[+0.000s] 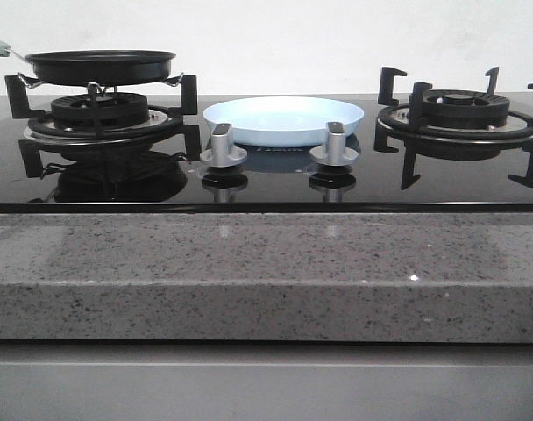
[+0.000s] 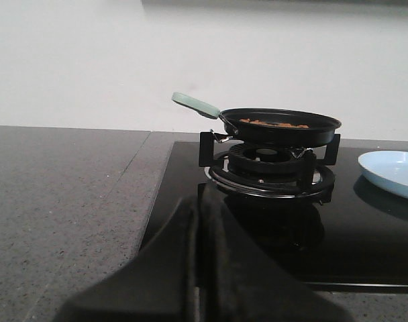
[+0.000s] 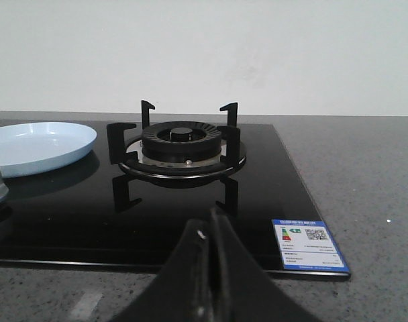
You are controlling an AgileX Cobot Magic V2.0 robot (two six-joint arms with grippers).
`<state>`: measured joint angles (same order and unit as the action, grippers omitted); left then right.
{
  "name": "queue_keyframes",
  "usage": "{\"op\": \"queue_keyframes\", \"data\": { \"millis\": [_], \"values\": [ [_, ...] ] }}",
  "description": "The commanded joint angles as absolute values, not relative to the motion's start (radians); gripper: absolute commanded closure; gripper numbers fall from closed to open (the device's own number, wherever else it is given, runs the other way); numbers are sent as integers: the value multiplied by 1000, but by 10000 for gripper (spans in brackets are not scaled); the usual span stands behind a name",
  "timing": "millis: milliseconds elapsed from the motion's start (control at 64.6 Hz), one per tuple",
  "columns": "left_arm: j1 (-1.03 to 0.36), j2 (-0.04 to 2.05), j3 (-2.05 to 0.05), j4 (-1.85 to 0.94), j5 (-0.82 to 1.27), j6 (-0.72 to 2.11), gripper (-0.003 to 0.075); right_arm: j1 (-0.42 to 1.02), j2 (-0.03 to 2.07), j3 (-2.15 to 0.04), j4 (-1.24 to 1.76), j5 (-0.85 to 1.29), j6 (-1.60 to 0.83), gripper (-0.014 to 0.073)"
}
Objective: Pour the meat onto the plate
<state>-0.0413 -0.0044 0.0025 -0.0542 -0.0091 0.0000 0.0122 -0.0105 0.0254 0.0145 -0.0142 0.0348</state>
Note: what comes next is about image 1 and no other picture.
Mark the black glass cooktop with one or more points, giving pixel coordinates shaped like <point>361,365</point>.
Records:
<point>392,174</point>

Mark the black gas burner right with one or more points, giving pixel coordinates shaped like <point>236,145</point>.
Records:
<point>460,116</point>

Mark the black frying pan mint handle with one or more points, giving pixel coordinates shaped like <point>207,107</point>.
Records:
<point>106,67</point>

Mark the black gas burner left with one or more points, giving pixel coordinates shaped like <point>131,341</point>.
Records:
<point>85,120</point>

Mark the black pan support left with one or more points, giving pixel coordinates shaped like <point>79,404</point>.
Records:
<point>16,98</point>

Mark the chrome wire trivet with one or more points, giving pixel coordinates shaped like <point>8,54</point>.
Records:
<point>32,82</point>

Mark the grey cabinet front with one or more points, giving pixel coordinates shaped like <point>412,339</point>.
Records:
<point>264,382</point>

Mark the silver stove knob right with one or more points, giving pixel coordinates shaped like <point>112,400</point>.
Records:
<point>334,152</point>

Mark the black pan support right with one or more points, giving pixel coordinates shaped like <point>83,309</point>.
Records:
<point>413,101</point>

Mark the silver stove knob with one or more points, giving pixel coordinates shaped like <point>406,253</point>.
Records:
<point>223,152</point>
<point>334,152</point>

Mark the silver stove knob left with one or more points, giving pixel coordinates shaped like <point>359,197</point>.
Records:
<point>223,152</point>

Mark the black pan support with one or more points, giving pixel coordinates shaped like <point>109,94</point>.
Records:
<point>16,98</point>
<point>413,101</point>

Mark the light blue plate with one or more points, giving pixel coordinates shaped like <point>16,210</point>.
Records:
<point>283,121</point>

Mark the black gas burner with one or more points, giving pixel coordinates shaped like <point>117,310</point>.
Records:
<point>460,116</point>
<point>85,120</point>

